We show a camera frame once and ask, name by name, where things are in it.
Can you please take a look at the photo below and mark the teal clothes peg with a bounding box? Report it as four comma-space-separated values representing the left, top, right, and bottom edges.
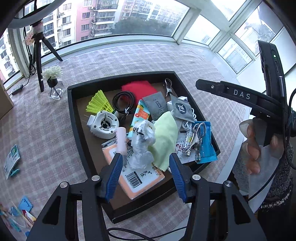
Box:
10, 169, 20, 177

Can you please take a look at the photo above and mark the pink lotion bottle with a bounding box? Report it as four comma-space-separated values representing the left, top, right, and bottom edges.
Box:
116, 127, 127, 156

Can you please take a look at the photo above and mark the metal clamp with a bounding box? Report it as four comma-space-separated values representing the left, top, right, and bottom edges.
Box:
165, 78, 173, 97

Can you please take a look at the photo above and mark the light green cloth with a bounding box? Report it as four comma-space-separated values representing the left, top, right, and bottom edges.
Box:
149, 111, 178, 172

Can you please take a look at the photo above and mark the grey foil pouch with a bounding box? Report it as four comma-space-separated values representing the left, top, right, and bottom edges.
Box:
143, 91, 168, 121

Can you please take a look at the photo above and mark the clear plastic bag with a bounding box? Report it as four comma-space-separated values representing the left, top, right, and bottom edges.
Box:
128, 120, 156, 169

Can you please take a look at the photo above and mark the blue white product package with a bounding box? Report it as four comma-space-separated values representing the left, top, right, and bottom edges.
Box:
4, 145, 21, 180

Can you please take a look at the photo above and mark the person right hand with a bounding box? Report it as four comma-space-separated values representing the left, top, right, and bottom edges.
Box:
239, 120, 284, 175

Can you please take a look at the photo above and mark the small red snack sachet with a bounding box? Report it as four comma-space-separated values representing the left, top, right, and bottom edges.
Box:
22, 210, 37, 225

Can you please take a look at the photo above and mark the blue phone stand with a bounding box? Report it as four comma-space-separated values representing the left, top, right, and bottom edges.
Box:
18, 196, 33, 212

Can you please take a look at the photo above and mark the orange label box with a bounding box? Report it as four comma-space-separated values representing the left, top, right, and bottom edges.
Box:
101, 143, 166, 200

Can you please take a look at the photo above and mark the white round fan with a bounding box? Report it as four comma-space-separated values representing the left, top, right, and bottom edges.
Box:
87, 110, 119, 140

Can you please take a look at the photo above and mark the black tray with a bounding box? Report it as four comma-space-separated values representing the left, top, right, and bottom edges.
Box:
68, 71, 219, 223

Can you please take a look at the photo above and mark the yellow shuttlecock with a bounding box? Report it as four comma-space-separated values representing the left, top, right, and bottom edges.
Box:
86, 90, 114, 114

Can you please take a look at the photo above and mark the wooden backboard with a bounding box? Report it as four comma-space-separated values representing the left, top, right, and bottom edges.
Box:
0, 80, 14, 119

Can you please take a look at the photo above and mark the red cloth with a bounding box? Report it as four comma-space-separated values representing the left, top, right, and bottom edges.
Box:
121, 80, 158, 104

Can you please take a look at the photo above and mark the white flower vase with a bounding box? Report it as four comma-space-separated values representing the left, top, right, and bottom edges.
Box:
43, 66, 65, 100

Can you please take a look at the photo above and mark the black tripod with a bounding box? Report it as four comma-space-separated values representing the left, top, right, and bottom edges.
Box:
23, 21, 64, 93

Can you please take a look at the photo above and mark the black usb cable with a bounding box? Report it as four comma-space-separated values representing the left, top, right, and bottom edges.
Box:
107, 225, 188, 241

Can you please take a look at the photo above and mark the ring light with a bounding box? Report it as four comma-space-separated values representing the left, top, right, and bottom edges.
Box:
7, 0, 65, 29

